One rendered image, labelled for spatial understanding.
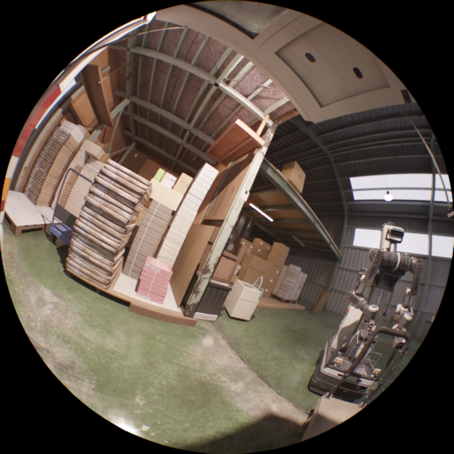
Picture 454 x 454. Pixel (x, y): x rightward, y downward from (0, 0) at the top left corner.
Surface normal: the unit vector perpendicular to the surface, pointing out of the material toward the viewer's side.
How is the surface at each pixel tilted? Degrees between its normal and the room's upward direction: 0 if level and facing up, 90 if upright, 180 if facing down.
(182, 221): 90
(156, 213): 90
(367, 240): 90
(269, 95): 180
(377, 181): 159
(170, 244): 90
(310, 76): 167
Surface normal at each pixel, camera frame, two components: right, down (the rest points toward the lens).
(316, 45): -0.58, 0.77
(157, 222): 0.48, 0.06
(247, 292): 0.25, -0.06
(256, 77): -0.41, 0.90
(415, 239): -0.78, -0.43
